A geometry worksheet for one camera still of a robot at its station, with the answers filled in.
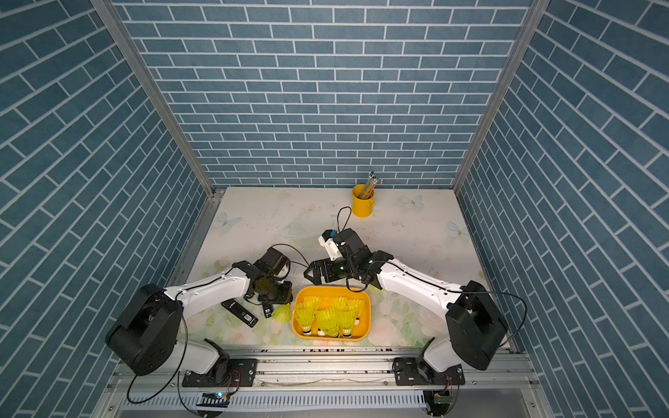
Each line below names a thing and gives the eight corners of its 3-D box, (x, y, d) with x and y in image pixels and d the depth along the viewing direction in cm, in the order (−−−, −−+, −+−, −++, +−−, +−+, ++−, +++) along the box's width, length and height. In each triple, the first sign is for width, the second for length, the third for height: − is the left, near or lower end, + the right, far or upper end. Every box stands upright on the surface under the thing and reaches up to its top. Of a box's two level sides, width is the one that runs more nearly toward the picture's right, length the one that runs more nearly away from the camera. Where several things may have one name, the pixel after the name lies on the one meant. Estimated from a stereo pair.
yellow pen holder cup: (351, 218, 113) (352, 201, 105) (351, 201, 119) (352, 184, 111) (372, 218, 113) (375, 202, 105) (371, 201, 119) (373, 185, 111)
